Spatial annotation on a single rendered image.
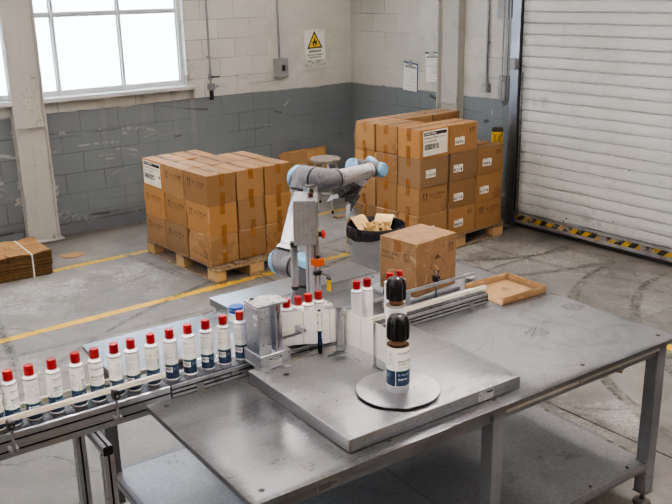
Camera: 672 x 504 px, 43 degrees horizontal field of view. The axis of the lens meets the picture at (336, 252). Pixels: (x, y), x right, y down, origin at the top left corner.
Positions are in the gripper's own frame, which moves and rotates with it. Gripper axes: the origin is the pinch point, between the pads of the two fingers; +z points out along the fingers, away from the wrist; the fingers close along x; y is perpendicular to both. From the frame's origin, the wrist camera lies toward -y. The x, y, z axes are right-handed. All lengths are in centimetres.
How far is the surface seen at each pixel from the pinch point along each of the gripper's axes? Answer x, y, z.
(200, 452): -83, -180, 18
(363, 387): -100, -125, -11
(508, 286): -93, 18, -28
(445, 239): -59, -6, -32
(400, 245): -47, -24, -21
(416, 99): 192, 475, 42
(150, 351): -37, -162, 22
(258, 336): -57, -132, 2
